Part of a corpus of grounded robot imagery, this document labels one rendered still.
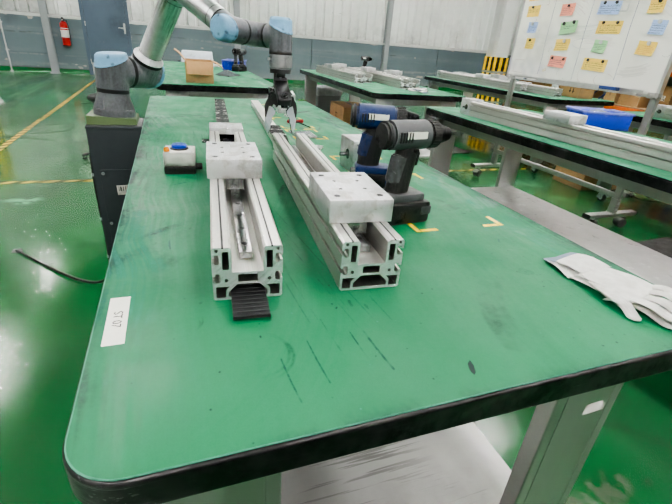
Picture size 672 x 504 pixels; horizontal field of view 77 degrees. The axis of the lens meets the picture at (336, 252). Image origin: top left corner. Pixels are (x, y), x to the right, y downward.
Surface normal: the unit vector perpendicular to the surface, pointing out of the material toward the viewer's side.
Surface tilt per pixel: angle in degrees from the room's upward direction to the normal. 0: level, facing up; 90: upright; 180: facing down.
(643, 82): 90
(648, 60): 90
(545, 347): 0
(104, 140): 90
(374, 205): 90
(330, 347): 0
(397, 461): 0
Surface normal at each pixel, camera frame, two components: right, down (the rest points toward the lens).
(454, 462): 0.07, -0.89
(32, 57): 0.33, 0.44
